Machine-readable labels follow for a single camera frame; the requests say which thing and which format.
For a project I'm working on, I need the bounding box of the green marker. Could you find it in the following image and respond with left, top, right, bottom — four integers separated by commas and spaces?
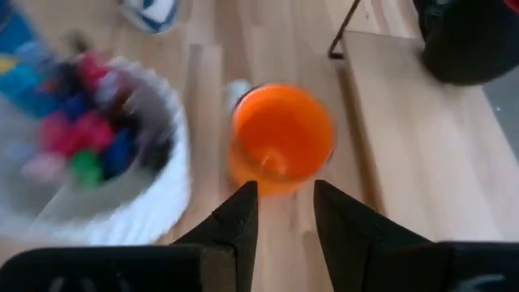
69, 149, 105, 186

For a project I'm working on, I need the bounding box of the white textured pen holder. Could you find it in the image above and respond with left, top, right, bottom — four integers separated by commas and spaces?
0, 56, 191, 248

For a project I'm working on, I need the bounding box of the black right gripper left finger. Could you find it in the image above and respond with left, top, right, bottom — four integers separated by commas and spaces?
172, 181, 260, 292

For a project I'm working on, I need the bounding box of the pink marker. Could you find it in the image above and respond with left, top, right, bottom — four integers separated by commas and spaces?
75, 111, 117, 153

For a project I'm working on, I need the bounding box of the black metal shelf leg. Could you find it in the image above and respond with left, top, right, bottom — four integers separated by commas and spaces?
327, 0, 362, 61

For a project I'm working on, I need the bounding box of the white mug blue pattern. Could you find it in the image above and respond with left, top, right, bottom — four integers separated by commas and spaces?
119, 0, 179, 34

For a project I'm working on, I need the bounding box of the dark red mug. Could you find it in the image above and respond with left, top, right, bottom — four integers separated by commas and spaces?
412, 0, 519, 86

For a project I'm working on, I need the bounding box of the red marker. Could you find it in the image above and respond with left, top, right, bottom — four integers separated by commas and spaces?
76, 52, 109, 92

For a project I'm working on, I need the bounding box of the orange mug white handle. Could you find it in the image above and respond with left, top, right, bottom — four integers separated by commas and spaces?
226, 79, 337, 198

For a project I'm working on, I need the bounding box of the blue marker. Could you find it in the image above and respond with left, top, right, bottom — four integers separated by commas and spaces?
103, 129, 137, 178

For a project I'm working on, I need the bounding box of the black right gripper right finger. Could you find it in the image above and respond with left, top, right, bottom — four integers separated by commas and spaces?
314, 180, 451, 292

